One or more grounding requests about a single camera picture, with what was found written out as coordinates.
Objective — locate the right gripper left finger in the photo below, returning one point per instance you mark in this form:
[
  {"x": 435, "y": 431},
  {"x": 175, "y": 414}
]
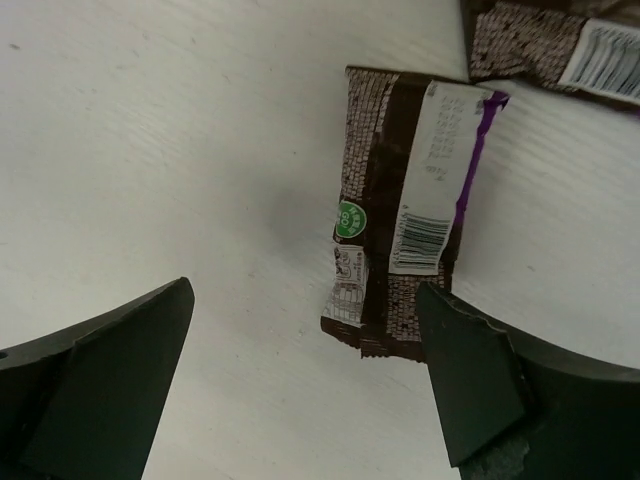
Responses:
[{"x": 85, "y": 402}]

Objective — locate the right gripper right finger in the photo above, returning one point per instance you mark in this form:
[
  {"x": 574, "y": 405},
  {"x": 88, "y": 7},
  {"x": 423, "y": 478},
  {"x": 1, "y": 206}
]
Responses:
[{"x": 513, "y": 406}]

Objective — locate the brown chocolate bar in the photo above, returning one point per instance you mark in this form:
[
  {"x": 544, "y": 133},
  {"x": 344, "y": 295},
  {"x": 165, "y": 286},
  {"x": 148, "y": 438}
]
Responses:
[
  {"x": 584, "y": 49},
  {"x": 413, "y": 143}
]

